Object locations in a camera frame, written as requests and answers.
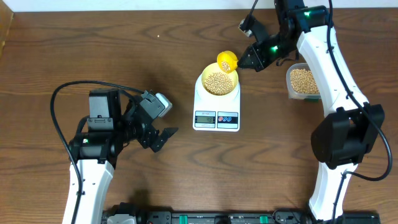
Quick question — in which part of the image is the yellow bowl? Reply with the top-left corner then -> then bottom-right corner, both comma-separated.
201,63 -> 239,96

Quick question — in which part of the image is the yellow measuring scoop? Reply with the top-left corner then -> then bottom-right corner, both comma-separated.
217,50 -> 238,73

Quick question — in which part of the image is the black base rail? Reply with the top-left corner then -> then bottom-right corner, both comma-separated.
102,202 -> 381,224

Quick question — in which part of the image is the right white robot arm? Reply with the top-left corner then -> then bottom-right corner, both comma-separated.
237,1 -> 385,223

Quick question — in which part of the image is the white digital kitchen scale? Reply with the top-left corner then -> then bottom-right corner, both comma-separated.
192,73 -> 241,132

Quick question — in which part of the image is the clear container of soybeans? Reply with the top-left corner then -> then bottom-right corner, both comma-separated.
286,63 -> 321,101

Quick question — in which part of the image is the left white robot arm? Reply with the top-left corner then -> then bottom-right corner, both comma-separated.
63,88 -> 178,223

